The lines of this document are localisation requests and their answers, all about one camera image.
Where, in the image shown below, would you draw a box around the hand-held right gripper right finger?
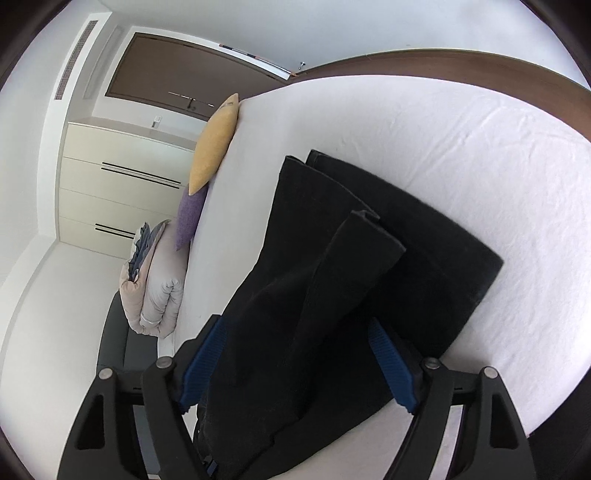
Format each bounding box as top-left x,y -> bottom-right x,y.
368,318 -> 539,480

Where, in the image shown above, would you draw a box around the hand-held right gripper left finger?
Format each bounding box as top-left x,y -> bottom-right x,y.
58,315 -> 227,480

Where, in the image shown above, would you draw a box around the black pants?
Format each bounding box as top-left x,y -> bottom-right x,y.
196,149 -> 505,480

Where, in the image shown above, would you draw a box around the folded beige duvet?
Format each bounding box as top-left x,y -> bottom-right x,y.
120,220 -> 182,340

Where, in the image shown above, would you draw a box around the grey upholstered headboard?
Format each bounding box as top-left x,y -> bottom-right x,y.
96,291 -> 176,480

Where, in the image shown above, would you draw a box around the purple pillow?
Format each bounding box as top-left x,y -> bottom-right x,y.
174,182 -> 209,252

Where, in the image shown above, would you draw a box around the cream wardrobe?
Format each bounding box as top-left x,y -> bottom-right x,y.
58,121 -> 204,259

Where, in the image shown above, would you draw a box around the yellow pillow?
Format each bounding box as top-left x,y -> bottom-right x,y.
189,93 -> 241,195

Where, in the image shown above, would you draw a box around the bed with white sheet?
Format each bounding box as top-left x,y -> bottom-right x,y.
157,74 -> 591,480

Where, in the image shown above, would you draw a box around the brown door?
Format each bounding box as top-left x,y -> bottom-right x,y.
105,31 -> 289,123

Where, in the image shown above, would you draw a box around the air vent grille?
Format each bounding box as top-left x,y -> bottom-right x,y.
54,19 -> 99,100

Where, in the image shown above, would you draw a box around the black door handle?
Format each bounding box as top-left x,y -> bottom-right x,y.
168,91 -> 213,112

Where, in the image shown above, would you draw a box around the thin wall-mounted strip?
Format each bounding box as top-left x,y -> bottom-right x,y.
219,43 -> 296,77

